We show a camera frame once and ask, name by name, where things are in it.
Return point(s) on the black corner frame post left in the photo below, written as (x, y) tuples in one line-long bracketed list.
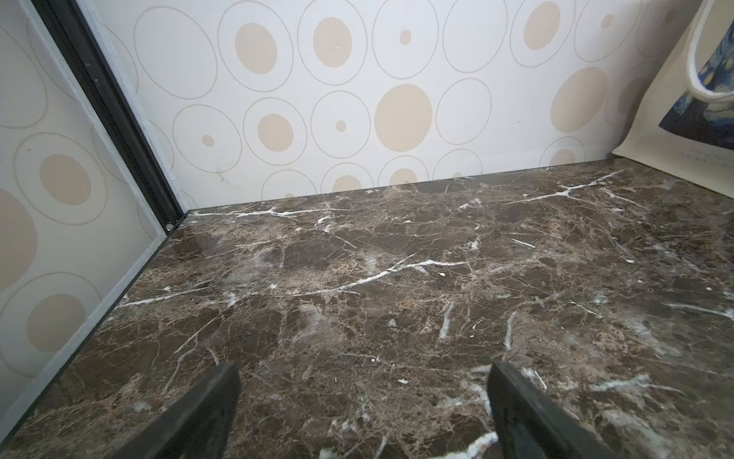
[(82, 52)]

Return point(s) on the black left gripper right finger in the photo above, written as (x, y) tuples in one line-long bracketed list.
[(531, 425)]

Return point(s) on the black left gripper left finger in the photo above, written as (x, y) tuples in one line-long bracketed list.
[(197, 426)]

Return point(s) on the cream canvas starry night bag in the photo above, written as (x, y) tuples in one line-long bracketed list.
[(684, 125)]

